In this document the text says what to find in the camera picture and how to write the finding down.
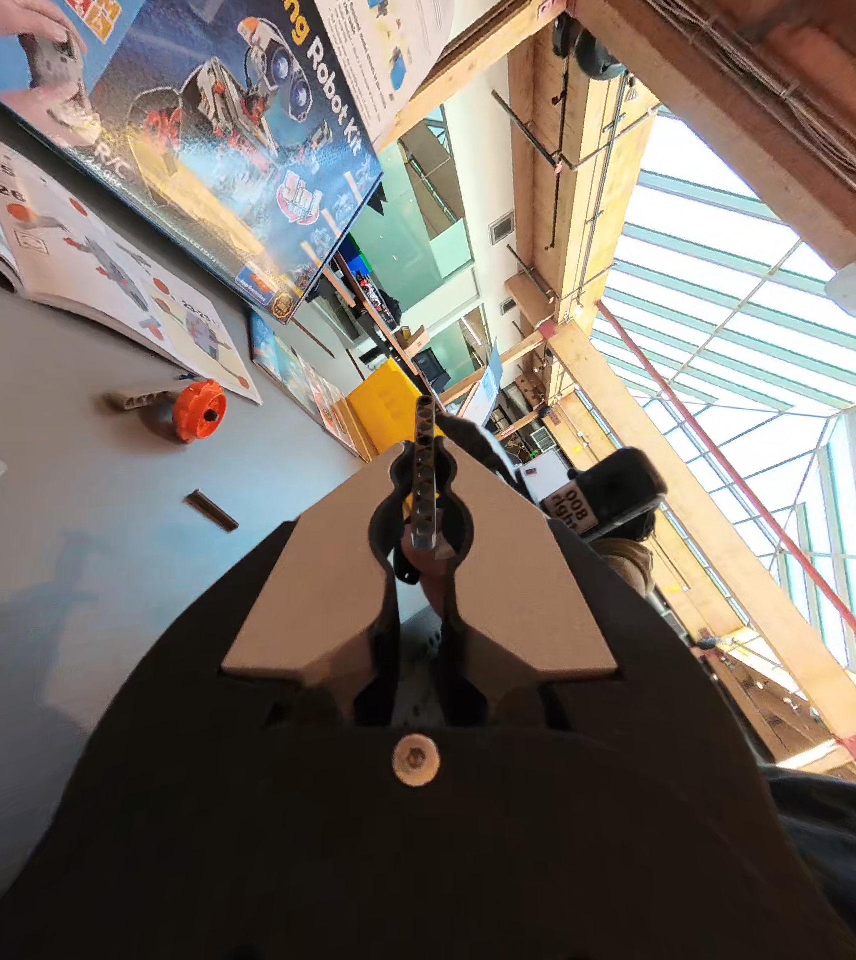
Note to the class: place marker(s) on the whiteboard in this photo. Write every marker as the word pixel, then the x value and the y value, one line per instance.
pixel 544 476

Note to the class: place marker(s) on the cluttered wooden shelf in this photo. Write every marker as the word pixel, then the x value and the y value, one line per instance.
pixel 375 300

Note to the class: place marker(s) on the thin grey holed beam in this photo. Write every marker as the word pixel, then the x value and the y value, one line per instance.
pixel 426 480

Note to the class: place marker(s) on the black monitor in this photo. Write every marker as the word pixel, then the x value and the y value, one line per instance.
pixel 432 369

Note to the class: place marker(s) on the grey desk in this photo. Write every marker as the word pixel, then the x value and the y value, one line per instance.
pixel 98 562

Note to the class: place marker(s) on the black studded panel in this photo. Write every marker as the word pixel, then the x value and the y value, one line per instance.
pixel 417 682

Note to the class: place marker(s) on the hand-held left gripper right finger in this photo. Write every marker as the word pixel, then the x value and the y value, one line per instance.
pixel 529 600

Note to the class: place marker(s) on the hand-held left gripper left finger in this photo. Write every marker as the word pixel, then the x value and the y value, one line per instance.
pixel 308 592

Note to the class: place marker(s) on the wooden roof beam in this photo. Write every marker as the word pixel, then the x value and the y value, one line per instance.
pixel 735 562

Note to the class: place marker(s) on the orange gear wheel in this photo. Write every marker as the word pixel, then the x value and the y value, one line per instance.
pixel 199 411

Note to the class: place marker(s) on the printed flat box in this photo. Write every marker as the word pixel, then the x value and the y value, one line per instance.
pixel 308 382

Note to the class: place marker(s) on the black ceiling lamp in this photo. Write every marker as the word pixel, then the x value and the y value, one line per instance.
pixel 593 49

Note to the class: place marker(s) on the yellow plastic bin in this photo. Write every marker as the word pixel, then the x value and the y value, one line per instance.
pixel 387 405

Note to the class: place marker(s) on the blue white board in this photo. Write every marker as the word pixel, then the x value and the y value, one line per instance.
pixel 486 390

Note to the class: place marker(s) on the blue robot kit box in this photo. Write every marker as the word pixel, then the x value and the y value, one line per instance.
pixel 173 135

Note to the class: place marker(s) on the black axle rod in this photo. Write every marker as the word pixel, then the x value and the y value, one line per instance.
pixel 212 511

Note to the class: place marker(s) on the open instruction booklet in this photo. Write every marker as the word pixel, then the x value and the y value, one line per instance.
pixel 98 277

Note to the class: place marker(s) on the light grey long holed beam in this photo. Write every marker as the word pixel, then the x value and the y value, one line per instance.
pixel 143 397

